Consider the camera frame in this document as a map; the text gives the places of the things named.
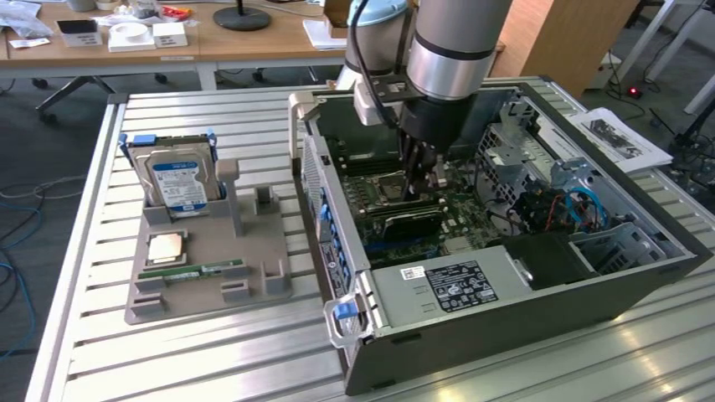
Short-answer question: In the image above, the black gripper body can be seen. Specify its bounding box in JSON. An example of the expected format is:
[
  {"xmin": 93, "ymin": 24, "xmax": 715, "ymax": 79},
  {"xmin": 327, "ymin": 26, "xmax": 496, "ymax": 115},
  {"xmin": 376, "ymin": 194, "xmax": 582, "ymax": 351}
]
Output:
[{"xmin": 397, "ymin": 94, "xmax": 478, "ymax": 152}]

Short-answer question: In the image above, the graphics card with black fan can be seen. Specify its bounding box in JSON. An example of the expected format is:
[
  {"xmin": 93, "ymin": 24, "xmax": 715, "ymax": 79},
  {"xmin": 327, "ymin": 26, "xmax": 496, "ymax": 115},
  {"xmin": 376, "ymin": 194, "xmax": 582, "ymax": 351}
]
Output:
[{"xmin": 333, "ymin": 207, "xmax": 446, "ymax": 248}]

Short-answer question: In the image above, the metal socket cover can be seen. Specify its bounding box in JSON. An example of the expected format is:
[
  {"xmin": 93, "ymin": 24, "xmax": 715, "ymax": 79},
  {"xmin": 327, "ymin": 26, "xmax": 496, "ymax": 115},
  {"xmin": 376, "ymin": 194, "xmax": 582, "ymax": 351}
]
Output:
[{"xmin": 435, "ymin": 152, "xmax": 458, "ymax": 193}]

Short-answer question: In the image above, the CPU socket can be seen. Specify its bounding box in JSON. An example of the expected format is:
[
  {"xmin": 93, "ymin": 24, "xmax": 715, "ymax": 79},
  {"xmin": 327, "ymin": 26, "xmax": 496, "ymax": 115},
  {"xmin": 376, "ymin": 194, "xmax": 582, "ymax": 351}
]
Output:
[{"xmin": 369, "ymin": 168, "xmax": 412, "ymax": 203}]

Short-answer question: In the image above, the perforated metal drive cage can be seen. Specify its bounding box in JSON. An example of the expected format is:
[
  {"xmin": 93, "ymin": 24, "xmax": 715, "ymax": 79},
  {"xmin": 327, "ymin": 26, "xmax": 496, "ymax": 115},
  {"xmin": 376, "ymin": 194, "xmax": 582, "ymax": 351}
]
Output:
[{"xmin": 474, "ymin": 121, "xmax": 567, "ymax": 203}]

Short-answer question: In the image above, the green motherboard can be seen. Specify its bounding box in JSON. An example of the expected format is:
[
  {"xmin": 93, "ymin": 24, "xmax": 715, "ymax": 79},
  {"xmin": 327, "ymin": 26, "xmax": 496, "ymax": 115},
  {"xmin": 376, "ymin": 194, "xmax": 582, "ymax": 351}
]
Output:
[{"xmin": 328, "ymin": 137, "xmax": 507, "ymax": 269}]

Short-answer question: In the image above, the beige case latch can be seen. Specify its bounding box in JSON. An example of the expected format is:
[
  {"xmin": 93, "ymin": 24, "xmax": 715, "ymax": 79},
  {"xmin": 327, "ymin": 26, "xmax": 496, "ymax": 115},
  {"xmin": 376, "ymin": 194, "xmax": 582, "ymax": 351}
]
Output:
[{"xmin": 287, "ymin": 91, "xmax": 321, "ymax": 177}]

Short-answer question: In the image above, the white paper pile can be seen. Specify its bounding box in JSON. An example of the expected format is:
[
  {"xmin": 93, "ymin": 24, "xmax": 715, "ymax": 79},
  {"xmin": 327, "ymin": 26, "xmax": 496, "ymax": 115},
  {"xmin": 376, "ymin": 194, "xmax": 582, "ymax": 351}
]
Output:
[{"xmin": 303, "ymin": 18, "xmax": 348, "ymax": 52}]

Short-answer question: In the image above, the wooden cabinet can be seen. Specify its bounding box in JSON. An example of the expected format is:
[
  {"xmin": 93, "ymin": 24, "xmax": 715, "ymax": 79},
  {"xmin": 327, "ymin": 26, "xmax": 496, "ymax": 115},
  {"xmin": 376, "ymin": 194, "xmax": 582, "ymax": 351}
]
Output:
[{"xmin": 491, "ymin": 0, "xmax": 643, "ymax": 98}]

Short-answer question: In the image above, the brown cardboard box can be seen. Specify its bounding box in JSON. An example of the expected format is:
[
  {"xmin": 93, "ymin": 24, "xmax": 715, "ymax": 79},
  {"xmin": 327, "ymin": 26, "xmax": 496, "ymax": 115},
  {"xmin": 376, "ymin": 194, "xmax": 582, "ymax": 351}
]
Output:
[{"xmin": 323, "ymin": 0, "xmax": 353, "ymax": 30}]

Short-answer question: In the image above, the grey power supply black label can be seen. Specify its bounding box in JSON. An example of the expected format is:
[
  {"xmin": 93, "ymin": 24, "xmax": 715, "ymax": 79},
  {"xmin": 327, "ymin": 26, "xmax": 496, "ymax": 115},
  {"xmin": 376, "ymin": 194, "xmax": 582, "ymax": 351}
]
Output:
[{"xmin": 368, "ymin": 245, "xmax": 532, "ymax": 330}]

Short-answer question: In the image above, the printed paper stack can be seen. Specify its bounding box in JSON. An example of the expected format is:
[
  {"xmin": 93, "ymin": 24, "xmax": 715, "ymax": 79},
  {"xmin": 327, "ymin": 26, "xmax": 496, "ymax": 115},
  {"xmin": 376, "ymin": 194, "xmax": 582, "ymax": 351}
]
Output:
[{"xmin": 566, "ymin": 106, "xmax": 676, "ymax": 174}]

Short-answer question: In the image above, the silver metal disk bay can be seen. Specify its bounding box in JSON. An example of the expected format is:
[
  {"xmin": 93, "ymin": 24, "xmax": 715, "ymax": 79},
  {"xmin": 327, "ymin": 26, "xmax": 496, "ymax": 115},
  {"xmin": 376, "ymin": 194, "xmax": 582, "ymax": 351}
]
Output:
[{"xmin": 567, "ymin": 221, "xmax": 671, "ymax": 276}]

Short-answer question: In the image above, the grey plastic parts rack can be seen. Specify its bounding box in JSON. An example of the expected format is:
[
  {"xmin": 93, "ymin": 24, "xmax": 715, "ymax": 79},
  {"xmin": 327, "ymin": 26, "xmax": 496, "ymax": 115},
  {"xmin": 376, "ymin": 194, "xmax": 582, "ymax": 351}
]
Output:
[{"xmin": 123, "ymin": 157, "xmax": 295, "ymax": 327}]

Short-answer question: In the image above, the hard disk in blue caddy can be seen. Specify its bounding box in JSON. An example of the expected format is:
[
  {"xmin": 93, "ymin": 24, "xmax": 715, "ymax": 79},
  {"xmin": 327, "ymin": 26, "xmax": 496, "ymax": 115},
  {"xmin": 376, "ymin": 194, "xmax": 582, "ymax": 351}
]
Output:
[{"xmin": 119, "ymin": 128, "xmax": 220, "ymax": 219}]

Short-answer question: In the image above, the black round lamp base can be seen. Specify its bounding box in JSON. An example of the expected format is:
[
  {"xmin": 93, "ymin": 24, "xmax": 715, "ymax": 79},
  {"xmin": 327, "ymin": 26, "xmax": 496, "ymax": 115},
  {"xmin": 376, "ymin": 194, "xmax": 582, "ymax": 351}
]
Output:
[{"xmin": 211, "ymin": 0, "xmax": 273, "ymax": 32}]

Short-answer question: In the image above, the dark grey open PC case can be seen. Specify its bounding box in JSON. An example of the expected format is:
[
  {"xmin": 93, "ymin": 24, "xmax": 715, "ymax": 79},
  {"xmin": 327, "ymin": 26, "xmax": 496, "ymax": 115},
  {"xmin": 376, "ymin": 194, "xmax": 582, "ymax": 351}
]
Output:
[{"xmin": 288, "ymin": 80, "xmax": 715, "ymax": 397}]

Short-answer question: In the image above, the black tripod stand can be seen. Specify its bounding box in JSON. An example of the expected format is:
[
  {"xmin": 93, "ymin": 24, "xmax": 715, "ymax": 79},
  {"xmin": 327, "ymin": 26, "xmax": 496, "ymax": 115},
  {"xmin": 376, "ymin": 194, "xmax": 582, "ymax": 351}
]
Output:
[{"xmin": 650, "ymin": 73, "xmax": 715, "ymax": 188}]

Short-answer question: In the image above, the green RAM stick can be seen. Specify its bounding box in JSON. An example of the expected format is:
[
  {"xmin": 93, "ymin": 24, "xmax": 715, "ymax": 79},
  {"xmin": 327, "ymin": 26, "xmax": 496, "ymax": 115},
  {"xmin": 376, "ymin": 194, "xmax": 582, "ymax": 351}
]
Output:
[{"xmin": 136, "ymin": 259, "xmax": 248, "ymax": 281}]

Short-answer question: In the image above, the copper coloured CPU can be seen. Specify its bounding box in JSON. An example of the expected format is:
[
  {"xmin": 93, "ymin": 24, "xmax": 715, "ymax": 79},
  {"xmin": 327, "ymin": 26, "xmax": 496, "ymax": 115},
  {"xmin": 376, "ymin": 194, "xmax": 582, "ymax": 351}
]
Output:
[{"xmin": 144, "ymin": 231, "xmax": 189, "ymax": 267}]

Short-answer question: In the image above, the small white box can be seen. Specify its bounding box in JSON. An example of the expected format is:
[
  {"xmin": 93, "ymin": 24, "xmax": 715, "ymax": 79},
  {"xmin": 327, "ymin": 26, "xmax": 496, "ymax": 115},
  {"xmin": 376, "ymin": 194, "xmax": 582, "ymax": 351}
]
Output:
[{"xmin": 151, "ymin": 21, "xmax": 188, "ymax": 49}]

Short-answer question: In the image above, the flat white box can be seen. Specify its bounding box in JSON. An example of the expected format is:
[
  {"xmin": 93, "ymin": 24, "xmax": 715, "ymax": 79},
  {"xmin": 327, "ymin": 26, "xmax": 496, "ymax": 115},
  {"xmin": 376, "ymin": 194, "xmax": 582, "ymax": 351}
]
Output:
[{"xmin": 107, "ymin": 35, "xmax": 159, "ymax": 54}]

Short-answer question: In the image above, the white tape roll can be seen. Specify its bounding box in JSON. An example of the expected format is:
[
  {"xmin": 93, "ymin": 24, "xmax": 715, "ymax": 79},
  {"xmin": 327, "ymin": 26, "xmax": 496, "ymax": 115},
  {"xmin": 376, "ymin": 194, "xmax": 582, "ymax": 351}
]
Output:
[{"xmin": 109, "ymin": 23, "xmax": 148, "ymax": 43}]

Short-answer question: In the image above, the black caster base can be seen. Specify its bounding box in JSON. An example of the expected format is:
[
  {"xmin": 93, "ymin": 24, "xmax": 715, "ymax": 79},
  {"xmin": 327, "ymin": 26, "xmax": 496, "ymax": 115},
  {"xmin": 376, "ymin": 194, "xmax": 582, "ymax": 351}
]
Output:
[{"xmin": 31, "ymin": 73, "xmax": 169, "ymax": 126}]

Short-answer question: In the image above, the black and white box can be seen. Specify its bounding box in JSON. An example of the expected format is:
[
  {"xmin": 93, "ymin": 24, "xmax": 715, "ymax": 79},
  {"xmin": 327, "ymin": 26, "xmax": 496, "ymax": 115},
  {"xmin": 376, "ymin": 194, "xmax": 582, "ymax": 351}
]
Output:
[{"xmin": 57, "ymin": 18, "xmax": 104, "ymax": 49}]

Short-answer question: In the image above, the clear plastic bag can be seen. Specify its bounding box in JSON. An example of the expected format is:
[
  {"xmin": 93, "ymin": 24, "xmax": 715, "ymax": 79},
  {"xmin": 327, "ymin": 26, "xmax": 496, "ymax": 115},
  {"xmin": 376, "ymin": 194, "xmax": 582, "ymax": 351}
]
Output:
[{"xmin": 0, "ymin": 0, "xmax": 56, "ymax": 39}]

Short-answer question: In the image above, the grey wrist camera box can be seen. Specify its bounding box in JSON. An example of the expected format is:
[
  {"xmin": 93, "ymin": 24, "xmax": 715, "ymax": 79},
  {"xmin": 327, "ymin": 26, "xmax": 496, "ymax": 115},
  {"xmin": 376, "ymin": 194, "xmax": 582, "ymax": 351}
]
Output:
[{"xmin": 351, "ymin": 80, "xmax": 393, "ymax": 126}]

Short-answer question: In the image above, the black power wire bundle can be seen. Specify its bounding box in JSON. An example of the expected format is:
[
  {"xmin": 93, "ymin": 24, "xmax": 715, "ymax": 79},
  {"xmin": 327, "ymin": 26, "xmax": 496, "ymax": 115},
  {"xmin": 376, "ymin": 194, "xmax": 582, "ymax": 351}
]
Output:
[{"xmin": 508, "ymin": 188, "xmax": 560, "ymax": 235}]

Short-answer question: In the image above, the black camera cable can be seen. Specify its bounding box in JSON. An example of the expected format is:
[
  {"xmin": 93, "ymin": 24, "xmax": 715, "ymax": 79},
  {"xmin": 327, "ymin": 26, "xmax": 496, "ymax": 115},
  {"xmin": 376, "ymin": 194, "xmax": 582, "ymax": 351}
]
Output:
[{"xmin": 345, "ymin": 0, "xmax": 395, "ymax": 126}]

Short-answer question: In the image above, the red disk wire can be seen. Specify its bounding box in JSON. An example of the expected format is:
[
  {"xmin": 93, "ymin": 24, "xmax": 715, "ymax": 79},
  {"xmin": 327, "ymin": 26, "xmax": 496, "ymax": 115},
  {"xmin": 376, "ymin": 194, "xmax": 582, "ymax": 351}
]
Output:
[{"xmin": 544, "ymin": 193, "xmax": 567, "ymax": 230}]

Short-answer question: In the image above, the blue disk wire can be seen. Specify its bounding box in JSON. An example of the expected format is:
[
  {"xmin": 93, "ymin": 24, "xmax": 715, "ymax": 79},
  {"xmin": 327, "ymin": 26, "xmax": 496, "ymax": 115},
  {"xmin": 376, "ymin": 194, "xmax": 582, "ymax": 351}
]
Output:
[{"xmin": 563, "ymin": 187, "xmax": 611, "ymax": 232}]

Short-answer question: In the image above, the grey case handle blue grip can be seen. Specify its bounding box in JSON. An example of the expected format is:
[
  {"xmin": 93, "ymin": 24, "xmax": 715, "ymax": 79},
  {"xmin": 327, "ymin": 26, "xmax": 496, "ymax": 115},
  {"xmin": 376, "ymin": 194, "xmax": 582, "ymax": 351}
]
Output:
[{"xmin": 323, "ymin": 291, "xmax": 376, "ymax": 349}]

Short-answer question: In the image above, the white desk frame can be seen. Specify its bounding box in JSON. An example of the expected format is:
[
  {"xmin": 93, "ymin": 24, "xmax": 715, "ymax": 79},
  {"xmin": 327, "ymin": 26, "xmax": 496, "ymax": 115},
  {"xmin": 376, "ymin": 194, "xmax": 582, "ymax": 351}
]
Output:
[{"xmin": 614, "ymin": 0, "xmax": 715, "ymax": 115}]

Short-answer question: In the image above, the blue floor cable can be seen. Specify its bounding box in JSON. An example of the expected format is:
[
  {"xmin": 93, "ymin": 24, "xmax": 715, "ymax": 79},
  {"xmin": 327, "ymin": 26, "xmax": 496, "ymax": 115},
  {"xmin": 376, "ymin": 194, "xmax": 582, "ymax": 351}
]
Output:
[{"xmin": 0, "ymin": 199, "xmax": 45, "ymax": 361}]

